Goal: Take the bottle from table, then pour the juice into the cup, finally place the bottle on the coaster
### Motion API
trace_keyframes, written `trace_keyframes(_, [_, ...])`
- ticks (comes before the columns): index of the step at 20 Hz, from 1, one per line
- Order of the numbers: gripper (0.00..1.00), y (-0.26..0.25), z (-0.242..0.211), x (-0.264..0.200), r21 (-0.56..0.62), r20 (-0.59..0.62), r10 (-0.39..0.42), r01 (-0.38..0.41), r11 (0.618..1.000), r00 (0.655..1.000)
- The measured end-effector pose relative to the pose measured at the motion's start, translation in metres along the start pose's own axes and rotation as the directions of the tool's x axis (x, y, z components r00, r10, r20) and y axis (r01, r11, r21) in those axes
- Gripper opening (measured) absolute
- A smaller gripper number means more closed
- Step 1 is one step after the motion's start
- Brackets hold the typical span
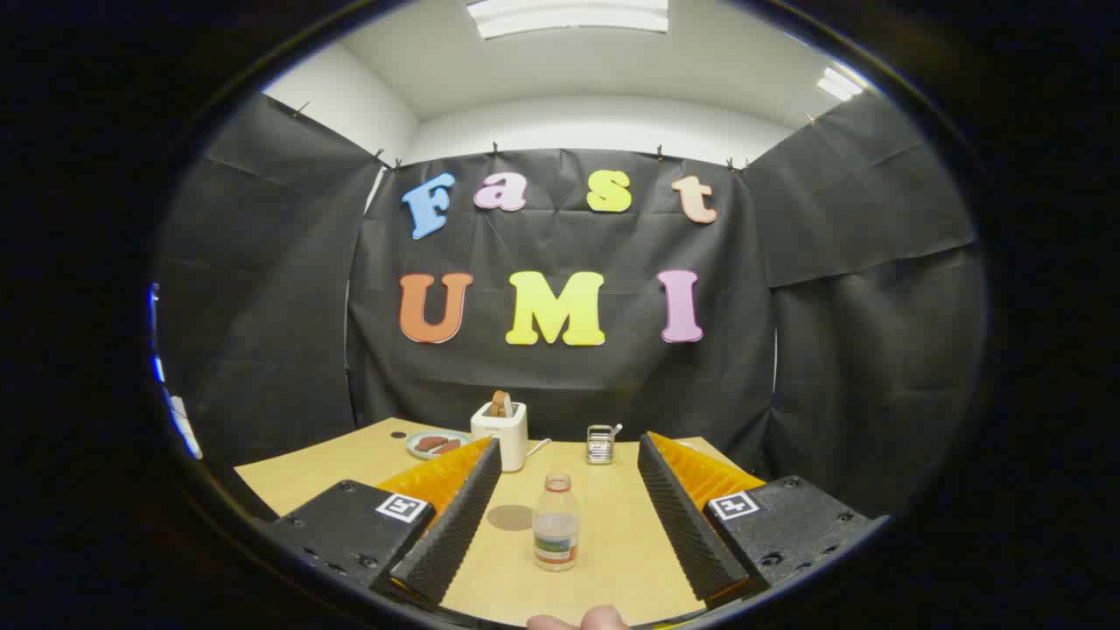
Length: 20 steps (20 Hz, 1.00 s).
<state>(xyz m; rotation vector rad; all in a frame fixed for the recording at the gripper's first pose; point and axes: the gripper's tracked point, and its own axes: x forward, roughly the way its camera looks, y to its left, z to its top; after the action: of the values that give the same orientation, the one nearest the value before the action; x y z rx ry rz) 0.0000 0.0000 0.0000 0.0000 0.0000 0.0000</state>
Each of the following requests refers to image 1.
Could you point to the round brown coaster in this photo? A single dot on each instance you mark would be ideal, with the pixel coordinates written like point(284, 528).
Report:
point(509, 518)

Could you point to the pale green plate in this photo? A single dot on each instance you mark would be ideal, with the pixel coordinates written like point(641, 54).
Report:
point(413, 448)

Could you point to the wooden table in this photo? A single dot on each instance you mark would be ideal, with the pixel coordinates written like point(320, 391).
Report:
point(621, 542)

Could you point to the brown meat piece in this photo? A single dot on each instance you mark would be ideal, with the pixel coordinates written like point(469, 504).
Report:
point(448, 447)
point(429, 444)

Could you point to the clear plastic juice bottle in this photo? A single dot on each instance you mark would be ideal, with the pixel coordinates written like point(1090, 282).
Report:
point(556, 525)

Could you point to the brown bread slice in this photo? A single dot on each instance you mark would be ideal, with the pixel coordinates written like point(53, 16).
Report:
point(500, 404)

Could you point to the white toaster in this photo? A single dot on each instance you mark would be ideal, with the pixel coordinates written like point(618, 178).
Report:
point(503, 437)

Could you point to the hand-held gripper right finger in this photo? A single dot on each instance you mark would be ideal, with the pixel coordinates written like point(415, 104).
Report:
point(682, 525)

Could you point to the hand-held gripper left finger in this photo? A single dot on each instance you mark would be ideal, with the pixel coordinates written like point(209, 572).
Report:
point(455, 525)

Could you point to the ceiling light panel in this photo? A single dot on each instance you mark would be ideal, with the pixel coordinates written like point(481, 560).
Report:
point(838, 85)
point(569, 16)

